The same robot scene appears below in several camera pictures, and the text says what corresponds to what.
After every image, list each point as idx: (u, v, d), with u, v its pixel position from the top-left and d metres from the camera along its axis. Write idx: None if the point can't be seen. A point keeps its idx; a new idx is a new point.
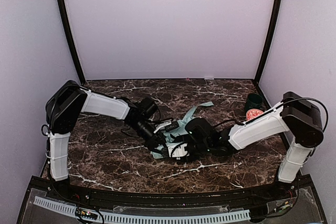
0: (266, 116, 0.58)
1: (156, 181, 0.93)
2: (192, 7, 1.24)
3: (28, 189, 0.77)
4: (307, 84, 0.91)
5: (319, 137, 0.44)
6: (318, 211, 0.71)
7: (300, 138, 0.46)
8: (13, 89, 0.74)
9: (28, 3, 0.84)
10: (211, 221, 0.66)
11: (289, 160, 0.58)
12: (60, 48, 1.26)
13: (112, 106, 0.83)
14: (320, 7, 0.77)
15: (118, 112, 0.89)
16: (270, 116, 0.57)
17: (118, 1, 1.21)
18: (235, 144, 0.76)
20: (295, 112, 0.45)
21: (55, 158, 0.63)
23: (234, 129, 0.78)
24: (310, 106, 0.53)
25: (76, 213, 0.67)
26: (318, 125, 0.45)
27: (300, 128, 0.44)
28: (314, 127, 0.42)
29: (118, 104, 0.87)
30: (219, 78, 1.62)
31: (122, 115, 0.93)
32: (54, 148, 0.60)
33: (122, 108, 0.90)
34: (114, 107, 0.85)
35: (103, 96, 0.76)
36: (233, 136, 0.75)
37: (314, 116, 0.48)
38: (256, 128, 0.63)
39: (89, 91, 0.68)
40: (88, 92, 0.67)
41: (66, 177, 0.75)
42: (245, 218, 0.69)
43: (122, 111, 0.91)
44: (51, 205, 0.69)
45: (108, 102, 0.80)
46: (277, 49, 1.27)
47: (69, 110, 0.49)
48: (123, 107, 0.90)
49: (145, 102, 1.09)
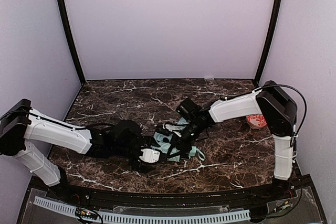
0: (245, 96, 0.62)
1: (156, 181, 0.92)
2: (192, 8, 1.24)
3: (28, 189, 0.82)
4: (307, 85, 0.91)
5: (287, 126, 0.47)
6: (317, 211, 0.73)
7: (270, 124, 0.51)
8: (13, 88, 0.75)
9: (28, 3, 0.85)
10: (212, 221, 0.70)
11: (277, 155, 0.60)
12: (60, 48, 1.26)
13: (71, 140, 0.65)
14: (321, 8, 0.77)
15: (77, 147, 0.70)
16: (248, 96, 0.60)
17: (118, 1, 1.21)
18: (214, 115, 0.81)
20: (270, 98, 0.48)
21: (33, 170, 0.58)
23: (216, 103, 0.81)
24: (287, 98, 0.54)
25: (76, 213, 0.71)
26: (289, 115, 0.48)
27: (272, 114, 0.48)
28: (281, 115, 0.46)
29: (79, 139, 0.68)
30: (219, 78, 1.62)
31: (81, 150, 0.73)
32: (25, 163, 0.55)
33: (82, 145, 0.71)
34: (73, 142, 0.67)
35: (59, 126, 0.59)
36: (214, 107, 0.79)
37: (288, 108, 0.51)
38: (234, 106, 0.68)
39: (39, 117, 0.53)
40: (37, 120, 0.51)
41: (57, 180, 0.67)
42: (245, 218, 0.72)
43: (82, 147, 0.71)
44: (51, 205, 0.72)
45: (66, 134, 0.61)
46: (277, 49, 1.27)
47: (6, 140, 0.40)
48: (82, 142, 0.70)
49: (116, 127, 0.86)
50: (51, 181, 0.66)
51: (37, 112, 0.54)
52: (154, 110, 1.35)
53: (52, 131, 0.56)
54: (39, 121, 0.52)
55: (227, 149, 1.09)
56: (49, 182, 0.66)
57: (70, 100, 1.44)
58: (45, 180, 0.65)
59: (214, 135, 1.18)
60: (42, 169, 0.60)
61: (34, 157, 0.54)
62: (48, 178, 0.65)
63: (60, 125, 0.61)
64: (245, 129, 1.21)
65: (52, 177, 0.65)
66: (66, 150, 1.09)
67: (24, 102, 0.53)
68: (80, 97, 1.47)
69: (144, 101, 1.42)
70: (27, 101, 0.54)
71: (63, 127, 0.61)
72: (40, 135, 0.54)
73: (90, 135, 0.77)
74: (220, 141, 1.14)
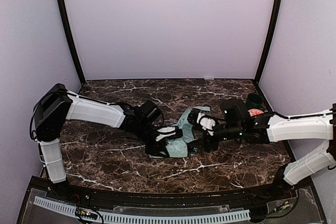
0: (315, 119, 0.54)
1: (156, 181, 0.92)
2: (191, 7, 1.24)
3: (28, 189, 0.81)
4: (307, 85, 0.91)
5: None
6: (318, 211, 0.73)
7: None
8: (13, 89, 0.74)
9: (28, 3, 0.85)
10: None
11: (306, 164, 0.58)
12: (60, 48, 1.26)
13: (106, 114, 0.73)
14: (320, 8, 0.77)
15: (111, 120, 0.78)
16: (319, 120, 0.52)
17: (118, 2, 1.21)
18: (272, 135, 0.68)
20: None
21: (49, 162, 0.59)
23: (273, 121, 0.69)
24: None
25: (76, 213, 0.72)
26: None
27: None
28: None
29: (113, 112, 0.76)
30: (218, 78, 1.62)
31: (116, 123, 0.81)
32: (45, 155, 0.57)
33: (115, 117, 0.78)
34: (108, 115, 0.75)
35: (93, 103, 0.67)
36: (273, 127, 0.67)
37: None
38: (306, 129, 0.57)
39: (77, 96, 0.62)
40: (76, 99, 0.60)
41: (64, 179, 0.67)
42: (245, 218, 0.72)
43: (116, 119, 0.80)
44: (51, 205, 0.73)
45: (101, 108, 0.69)
46: (277, 50, 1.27)
47: (48, 120, 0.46)
48: (117, 115, 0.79)
49: (146, 106, 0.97)
50: (60, 177, 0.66)
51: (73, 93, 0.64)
52: None
53: (87, 107, 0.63)
54: (77, 99, 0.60)
55: (227, 150, 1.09)
56: (55, 179, 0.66)
57: None
58: (51, 177, 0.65)
59: None
60: (56, 164, 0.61)
61: (57, 148, 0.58)
62: (54, 176, 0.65)
63: (93, 102, 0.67)
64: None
65: (61, 173, 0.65)
66: (66, 150, 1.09)
67: (59, 86, 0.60)
68: None
69: (144, 101, 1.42)
70: (61, 85, 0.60)
71: (98, 103, 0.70)
72: (80, 113, 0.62)
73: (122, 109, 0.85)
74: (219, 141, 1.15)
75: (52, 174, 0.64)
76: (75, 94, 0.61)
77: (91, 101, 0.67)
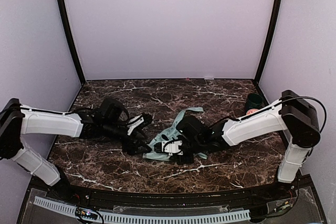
0: (264, 114, 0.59)
1: (156, 181, 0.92)
2: (191, 7, 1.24)
3: (28, 189, 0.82)
4: (307, 85, 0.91)
5: (317, 137, 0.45)
6: (317, 211, 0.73)
7: (297, 138, 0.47)
8: (13, 89, 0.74)
9: (28, 4, 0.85)
10: (211, 221, 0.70)
11: (288, 160, 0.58)
12: (60, 48, 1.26)
13: (61, 125, 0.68)
14: (320, 8, 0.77)
15: (68, 130, 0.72)
16: (268, 114, 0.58)
17: (117, 1, 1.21)
18: (229, 139, 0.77)
20: (295, 112, 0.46)
21: (34, 171, 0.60)
23: (228, 125, 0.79)
24: (307, 106, 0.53)
25: (76, 213, 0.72)
26: (316, 124, 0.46)
27: (300, 128, 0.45)
28: (312, 128, 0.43)
29: (70, 121, 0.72)
30: (219, 78, 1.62)
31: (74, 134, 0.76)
32: (22, 164, 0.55)
33: (73, 127, 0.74)
34: (66, 125, 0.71)
35: (49, 115, 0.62)
36: (227, 132, 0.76)
37: (312, 118, 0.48)
38: (253, 127, 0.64)
39: (30, 109, 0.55)
40: (29, 112, 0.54)
41: (59, 177, 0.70)
42: (245, 218, 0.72)
43: (74, 129, 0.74)
44: (51, 205, 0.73)
45: (56, 119, 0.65)
46: (277, 49, 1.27)
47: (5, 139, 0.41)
48: (74, 124, 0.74)
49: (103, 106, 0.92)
50: (52, 178, 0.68)
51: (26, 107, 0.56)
52: (154, 111, 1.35)
53: (44, 119, 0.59)
54: (31, 113, 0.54)
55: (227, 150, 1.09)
56: (51, 180, 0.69)
57: (69, 100, 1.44)
58: (45, 180, 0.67)
59: None
60: (40, 168, 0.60)
61: (32, 156, 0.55)
62: (49, 176, 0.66)
63: (47, 113, 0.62)
64: None
65: (53, 174, 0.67)
66: (66, 150, 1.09)
67: (14, 100, 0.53)
68: (80, 97, 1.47)
69: (144, 101, 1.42)
70: (16, 99, 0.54)
71: (52, 114, 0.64)
72: (34, 126, 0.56)
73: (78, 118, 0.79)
74: None
75: (47, 177, 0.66)
76: (28, 108, 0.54)
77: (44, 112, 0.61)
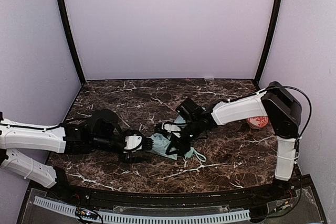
0: (249, 98, 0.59)
1: (156, 181, 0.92)
2: (191, 7, 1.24)
3: (28, 189, 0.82)
4: (307, 85, 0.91)
5: (294, 127, 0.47)
6: (317, 211, 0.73)
7: (275, 126, 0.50)
8: (13, 89, 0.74)
9: (28, 4, 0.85)
10: (211, 221, 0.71)
11: (280, 155, 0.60)
12: (60, 48, 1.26)
13: (42, 141, 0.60)
14: (320, 9, 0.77)
15: (53, 147, 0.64)
16: (252, 98, 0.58)
17: (118, 1, 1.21)
18: (217, 118, 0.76)
20: (275, 99, 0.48)
21: (27, 176, 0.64)
23: (218, 105, 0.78)
24: (293, 99, 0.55)
25: (76, 213, 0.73)
26: (295, 115, 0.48)
27: (278, 116, 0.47)
28: (287, 117, 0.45)
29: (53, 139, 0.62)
30: (218, 78, 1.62)
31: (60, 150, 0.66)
32: (14, 170, 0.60)
33: (56, 144, 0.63)
34: (50, 142, 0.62)
35: (29, 129, 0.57)
36: (217, 109, 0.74)
37: (293, 110, 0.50)
38: (238, 109, 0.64)
39: (8, 125, 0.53)
40: (7, 129, 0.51)
41: (53, 181, 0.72)
42: (245, 218, 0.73)
43: (58, 146, 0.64)
44: (51, 205, 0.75)
45: (37, 136, 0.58)
46: (277, 50, 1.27)
47: None
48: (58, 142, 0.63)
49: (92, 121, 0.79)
50: (46, 182, 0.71)
51: (8, 121, 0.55)
52: (154, 111, 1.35)
53: (21, 136, 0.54)
54: (8, 129, 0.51)
55: (227, 149, 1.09)
56: (47, 183, 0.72)
57: (70, 100, 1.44)
58: (42, 182, 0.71)
59: (214, 134, 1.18)
60: (33, 173, 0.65)
61: (20, 164, 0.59)
62: (44, 179, 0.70)
63: (27, 127, 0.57)
64: (242, 124, 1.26)
65: (48, 178, 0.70)
66: None
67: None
68: (80, 97, 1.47)
69: (144, 101, 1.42)
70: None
71: (35, 129, 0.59)
72: (12, 141, 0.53)
73: (63, 133, 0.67)
74: (220, 141, 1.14)
75: (43, 181, 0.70)
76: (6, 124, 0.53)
77: (24, 126, 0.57)
